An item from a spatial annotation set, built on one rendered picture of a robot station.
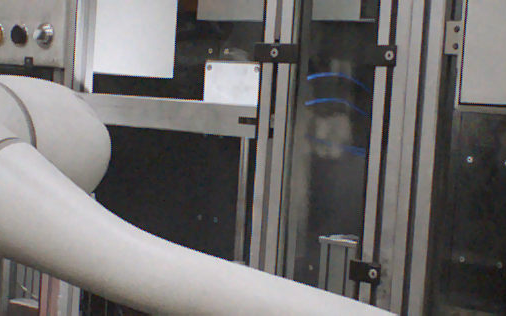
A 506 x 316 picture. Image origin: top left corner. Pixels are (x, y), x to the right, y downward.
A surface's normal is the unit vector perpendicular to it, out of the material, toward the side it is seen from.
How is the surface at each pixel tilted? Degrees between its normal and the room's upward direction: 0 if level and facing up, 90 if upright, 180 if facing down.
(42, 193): 54
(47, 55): 90
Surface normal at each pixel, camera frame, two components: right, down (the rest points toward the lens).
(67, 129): 0.90, -0.26
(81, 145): 0.94, 0.01
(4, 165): 0.18, -0.51
